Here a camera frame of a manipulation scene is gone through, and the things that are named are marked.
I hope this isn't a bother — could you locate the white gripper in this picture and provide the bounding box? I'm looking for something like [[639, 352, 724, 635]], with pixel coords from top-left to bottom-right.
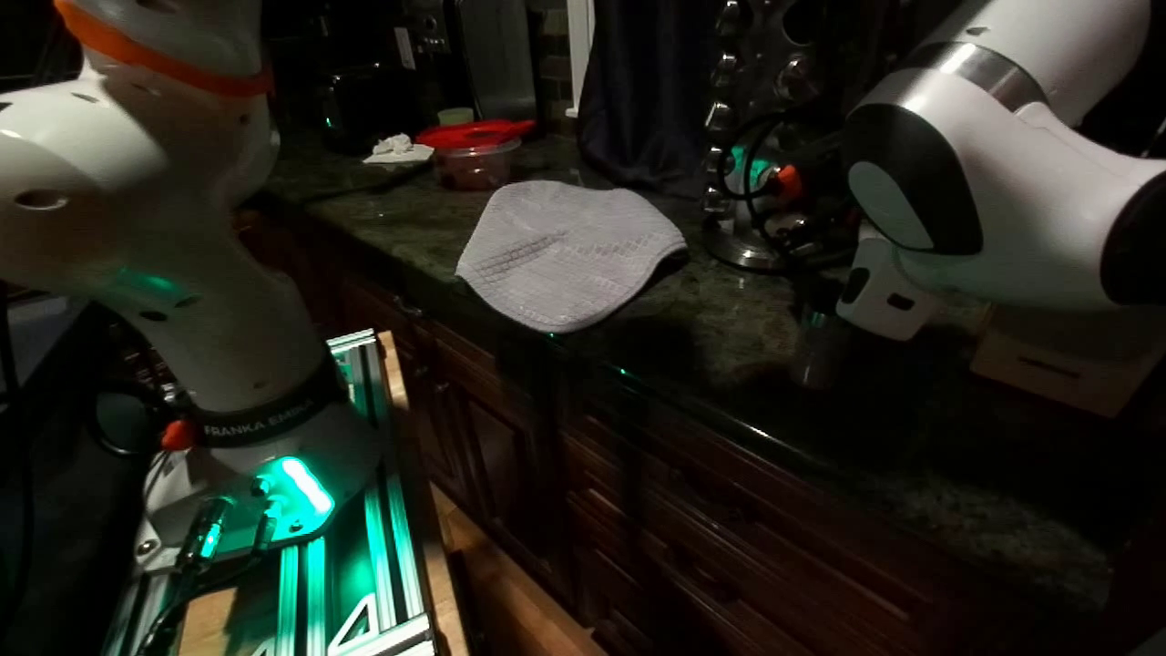
[[834, 228, 935, 344]]

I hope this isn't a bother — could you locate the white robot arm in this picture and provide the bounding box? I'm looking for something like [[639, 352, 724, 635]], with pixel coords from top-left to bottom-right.
[[838, 0, 1166, 338]]

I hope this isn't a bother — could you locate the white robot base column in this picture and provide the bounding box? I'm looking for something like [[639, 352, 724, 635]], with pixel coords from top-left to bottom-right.
[[0, 0, 350, 450]]

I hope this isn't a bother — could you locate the dark wooden cabinet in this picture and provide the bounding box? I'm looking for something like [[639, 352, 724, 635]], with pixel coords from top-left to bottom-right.
[[242, 205, 1161, 656]]

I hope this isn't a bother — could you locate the white waffle dish towel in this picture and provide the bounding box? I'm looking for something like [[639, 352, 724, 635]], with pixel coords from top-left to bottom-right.
[[457, 179, 684, 335]]

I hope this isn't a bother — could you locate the red lidded food container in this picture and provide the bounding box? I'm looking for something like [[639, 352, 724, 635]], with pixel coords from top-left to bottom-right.
[[420, 118, 534, 191]]

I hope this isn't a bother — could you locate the white crumpled cloth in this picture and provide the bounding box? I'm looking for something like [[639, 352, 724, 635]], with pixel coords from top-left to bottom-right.
[[366, 137, 435, 168]]

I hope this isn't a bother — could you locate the aluminium extrusion mounting frame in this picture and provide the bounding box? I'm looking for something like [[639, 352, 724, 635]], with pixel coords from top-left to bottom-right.
[[102, 325, 469, 656]]

